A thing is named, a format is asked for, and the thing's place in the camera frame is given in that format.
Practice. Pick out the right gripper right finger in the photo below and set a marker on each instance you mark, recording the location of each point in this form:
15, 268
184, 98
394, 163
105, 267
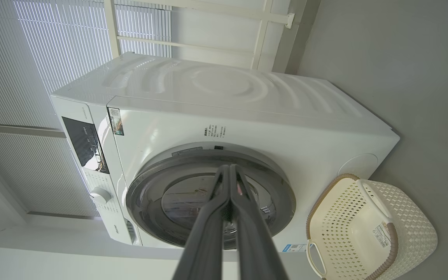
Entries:
255, 245

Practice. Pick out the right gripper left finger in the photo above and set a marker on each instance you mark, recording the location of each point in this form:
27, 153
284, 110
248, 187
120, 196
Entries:
204, 241

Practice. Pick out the glass washing machine door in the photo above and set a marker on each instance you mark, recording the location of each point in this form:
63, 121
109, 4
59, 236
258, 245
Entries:
158, 194

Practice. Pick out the cream plastic laundry basket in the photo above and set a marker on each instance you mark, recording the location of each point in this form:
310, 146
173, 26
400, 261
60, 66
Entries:
356, 233

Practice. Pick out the white washing machine dial knob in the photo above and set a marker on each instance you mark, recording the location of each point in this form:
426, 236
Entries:
100, 195

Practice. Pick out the printed product label sticker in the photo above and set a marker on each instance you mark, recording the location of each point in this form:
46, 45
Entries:
381, 235

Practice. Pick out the white front-load washing machine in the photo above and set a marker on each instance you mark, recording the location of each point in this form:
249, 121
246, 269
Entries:
216, 97

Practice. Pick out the black glossy display panel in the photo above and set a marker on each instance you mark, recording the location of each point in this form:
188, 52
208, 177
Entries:
84, 144

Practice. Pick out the blue energy label sticker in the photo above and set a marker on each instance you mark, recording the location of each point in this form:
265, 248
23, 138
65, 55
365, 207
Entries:
294, 247

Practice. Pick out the printed warning text label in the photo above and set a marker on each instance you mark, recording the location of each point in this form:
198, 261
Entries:
215, 131

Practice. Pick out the round white filter cover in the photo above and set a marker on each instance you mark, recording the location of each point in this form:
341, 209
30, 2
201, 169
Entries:
358, 165

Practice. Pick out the dark promotional sticker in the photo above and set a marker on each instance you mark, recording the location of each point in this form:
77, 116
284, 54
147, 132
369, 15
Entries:
116, 121

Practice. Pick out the white metal railing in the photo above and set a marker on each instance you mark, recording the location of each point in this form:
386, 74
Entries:
263, 19

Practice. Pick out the white window blinds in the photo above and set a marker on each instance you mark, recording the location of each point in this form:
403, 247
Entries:
33, 58

